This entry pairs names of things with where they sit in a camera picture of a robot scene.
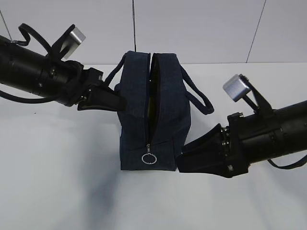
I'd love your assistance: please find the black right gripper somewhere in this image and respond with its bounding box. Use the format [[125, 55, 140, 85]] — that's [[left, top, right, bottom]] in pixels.
[[176, 113, 254, 178]]

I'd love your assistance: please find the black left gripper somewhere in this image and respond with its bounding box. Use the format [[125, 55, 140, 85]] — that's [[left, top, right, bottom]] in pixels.
[[57, 60, 127, 112]]

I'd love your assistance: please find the yellow lemon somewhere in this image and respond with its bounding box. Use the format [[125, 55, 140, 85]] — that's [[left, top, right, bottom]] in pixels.
[[148, 96, 156, 121]]

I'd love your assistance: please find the navy blue insulated lunch bag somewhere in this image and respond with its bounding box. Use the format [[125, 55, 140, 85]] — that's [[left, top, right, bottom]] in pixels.
[[106, 51, 214, 171]]

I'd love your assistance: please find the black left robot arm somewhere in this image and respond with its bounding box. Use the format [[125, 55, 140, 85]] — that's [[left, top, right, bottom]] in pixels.
[[0, 37, 127, 112]]

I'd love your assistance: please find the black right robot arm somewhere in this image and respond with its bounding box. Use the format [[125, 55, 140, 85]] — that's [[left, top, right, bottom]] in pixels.
[[176, 102, 307, 178]]

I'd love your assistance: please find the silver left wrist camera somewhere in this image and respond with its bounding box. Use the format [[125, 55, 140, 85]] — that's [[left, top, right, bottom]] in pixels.
[[51, 24, 86, 59]]

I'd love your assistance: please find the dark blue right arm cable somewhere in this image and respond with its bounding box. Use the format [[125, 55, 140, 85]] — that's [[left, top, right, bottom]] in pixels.
[[266, 154, 307, 169]]

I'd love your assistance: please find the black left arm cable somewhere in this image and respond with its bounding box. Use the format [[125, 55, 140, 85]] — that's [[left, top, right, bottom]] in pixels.
[[0, 23, 60, 104]]

